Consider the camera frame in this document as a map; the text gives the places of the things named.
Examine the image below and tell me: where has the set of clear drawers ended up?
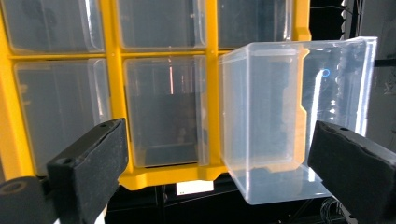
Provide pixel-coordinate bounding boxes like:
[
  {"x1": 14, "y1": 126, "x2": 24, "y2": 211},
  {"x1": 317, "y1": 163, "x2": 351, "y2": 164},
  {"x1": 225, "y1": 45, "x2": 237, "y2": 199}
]
[{"x1": 0, "y1": 0, "x2": 293, "y2": 175}]

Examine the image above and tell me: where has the clear plastic drawer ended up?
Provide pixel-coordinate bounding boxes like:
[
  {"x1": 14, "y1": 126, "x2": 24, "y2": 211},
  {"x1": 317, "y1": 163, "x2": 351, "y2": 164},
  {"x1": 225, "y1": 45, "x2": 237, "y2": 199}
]
[{"x1": 219, "y1": 36, "x2": 378, "y2": 206}]

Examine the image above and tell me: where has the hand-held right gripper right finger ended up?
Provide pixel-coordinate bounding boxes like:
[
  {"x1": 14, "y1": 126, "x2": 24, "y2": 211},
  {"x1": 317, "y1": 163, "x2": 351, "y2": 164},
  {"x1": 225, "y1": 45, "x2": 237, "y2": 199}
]
[{"x1": 307, "y1": 120, "x2": 396, "y2": 224}]

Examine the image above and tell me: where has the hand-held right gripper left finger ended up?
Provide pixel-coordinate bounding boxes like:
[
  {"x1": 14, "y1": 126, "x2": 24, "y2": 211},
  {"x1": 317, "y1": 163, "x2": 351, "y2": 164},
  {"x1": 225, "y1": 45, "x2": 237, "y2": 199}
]
[{"x1": 46, "y1": 117, "x2": 129, "y2": 224}]

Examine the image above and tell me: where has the yellow black organizer cabinet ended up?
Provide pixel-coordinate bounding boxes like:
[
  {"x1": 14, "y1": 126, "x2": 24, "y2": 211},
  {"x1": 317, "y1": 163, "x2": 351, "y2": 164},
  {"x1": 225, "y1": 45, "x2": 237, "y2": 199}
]
[{"x1": 0, "y1": 0, "x2": 312, "y2": 224}]

